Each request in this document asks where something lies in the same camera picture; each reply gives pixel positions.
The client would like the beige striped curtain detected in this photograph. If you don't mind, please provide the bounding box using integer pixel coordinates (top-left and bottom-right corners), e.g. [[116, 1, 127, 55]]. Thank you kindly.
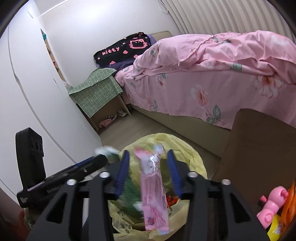
[[163, 0, 295, 42]]

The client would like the white wardrobe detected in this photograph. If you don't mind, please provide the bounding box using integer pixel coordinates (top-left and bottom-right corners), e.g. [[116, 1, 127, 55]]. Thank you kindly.
[[1, 1, 102, 200]]

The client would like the pink plastic toy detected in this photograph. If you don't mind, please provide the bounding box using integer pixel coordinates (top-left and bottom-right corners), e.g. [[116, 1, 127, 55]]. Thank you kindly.
[[256, 186, 288, 229]]

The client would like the yellow trash bag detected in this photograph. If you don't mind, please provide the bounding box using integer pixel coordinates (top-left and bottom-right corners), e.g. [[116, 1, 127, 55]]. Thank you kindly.
[[108, 133, 207, 240]]

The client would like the pink floral duvet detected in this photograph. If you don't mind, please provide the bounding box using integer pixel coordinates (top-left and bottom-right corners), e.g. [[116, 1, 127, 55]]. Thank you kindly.
[[132, 30, 295, 84]]

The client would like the yellow pink snack wrapper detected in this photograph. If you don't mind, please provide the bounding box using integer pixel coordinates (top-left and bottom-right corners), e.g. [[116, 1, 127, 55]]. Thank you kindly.
[[267, 214, 285, 241]]

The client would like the white sneaker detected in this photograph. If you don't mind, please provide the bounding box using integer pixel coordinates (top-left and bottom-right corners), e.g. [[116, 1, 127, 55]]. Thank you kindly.
[[117, 109, 127, 118]]

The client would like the beige bed frame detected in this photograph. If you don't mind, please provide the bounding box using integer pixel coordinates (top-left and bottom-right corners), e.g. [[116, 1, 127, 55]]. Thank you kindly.
[[131, 31, 232, 157]]

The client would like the pink floral bed sheet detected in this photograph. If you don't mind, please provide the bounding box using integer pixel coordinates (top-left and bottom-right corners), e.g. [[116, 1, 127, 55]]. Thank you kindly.
[[115, 66, 295, 130]]

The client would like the wooden bedside table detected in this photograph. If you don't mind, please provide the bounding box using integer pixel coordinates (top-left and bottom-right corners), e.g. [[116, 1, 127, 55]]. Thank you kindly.
[[77, 95, 131, 133]]

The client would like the green checked cloth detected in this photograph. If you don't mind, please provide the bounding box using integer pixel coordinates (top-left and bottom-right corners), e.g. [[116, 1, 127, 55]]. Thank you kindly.
[[67, 68, 123, 118]]

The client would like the black Hello Kitty pillow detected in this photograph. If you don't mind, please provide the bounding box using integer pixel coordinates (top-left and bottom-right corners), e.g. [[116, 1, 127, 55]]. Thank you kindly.
[[93, 32, 152, 68]]

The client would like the pink slipper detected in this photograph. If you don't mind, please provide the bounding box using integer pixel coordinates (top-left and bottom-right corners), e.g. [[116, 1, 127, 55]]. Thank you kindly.
[[99, 118, 112, 128]]

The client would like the green white paper carton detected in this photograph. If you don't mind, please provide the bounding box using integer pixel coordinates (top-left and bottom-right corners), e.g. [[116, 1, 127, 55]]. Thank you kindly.
[[94, 146, 143, 218]]

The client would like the black camera box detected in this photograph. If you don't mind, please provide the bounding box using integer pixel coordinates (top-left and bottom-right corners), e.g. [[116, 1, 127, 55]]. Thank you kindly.
[[15, 128, 46, 190]]

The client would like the orange snack bag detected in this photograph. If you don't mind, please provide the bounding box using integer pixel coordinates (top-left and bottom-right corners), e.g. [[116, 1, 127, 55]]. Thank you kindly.
[[281, 180, 295, 230]]

